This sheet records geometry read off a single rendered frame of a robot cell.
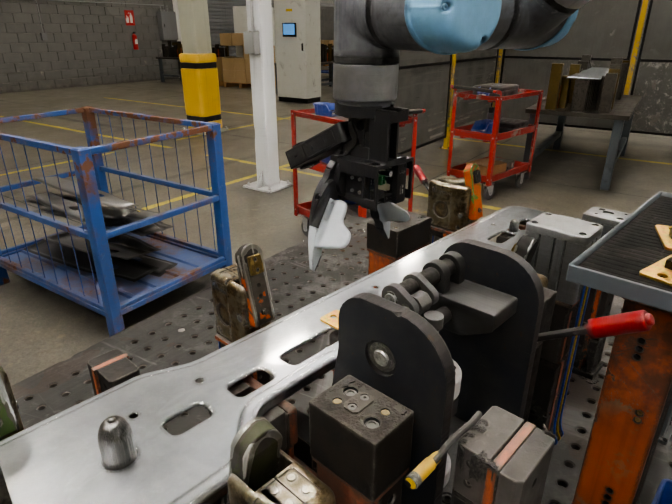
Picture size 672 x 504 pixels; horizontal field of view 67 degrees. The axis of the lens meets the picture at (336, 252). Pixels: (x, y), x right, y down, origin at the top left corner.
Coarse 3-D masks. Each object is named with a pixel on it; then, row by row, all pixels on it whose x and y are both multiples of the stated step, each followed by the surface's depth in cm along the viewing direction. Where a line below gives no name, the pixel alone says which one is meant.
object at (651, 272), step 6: (666, 258) 55; (654, 264) 54; (660, 264) 54; (666, 264) 53; (642, 270) 53; (648, 270) 53; (654, 270) 53; (660, 270) 53; (666, 270) 53; (648, 276) 51; (654, 276) 51; (666, 276) 52; (660, 282) 51; (666, 282) 50
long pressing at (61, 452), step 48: (480, 240) 103; (288, 336) 71; (144, 384) 61; (192, 384) 61; (288, 384) 61; (48, 432) 54; (96, 432) 54; (144, 432) 54; (192, 432) 54; (48, 480) 48; (96, 480) 48; (144, 480) 48; (192, 480) 48
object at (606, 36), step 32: (608, 0) 651; (640, 0) 631; (576, 32) 682; (608, 32) 662; (640, 32) 640; (512, 64) 740; (544, 64) 716; (608, 64) 673; (640, 64) 653; (544, 96) 730; (608, 128) 695; (640, 128) 675
